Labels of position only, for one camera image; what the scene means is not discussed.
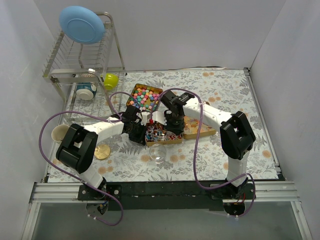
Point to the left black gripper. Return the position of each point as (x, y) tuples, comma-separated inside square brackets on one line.
[(139, 133)]

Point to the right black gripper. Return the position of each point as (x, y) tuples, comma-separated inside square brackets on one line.
[(174, 126)]

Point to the tin of lollipops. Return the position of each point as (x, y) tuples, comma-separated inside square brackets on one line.
[(157, 134)]

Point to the clear glass bowl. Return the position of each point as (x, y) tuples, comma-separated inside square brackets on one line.
[(158, 153)]

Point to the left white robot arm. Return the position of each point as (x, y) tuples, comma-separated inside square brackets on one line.
[(78, 145)]

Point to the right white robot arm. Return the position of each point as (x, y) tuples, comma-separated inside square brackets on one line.
[(236, 135)]

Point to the tin of star candies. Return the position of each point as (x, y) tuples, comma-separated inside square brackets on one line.
[(144, 97)]

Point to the floral table mat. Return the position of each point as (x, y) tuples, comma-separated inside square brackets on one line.
[(225, 90)]

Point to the gold round lid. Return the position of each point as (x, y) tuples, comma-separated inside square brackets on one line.
[(102, 152)]

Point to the yellow-green bowl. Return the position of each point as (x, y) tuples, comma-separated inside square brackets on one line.
[(111, 81)]

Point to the teal and white bowl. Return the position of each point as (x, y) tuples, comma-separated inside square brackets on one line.
[(86, 91)]

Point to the metal dish rack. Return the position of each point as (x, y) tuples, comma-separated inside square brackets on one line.
[(66, 62)]

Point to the beige paper cup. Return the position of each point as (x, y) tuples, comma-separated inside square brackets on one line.
[(59, 132)]

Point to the patterned small bowl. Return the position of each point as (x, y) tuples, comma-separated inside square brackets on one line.
[(90, 73)]

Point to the blue plate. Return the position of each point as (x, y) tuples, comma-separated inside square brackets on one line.
[(81, 25)]

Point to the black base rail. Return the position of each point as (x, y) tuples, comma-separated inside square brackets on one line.
[(167, 195)]

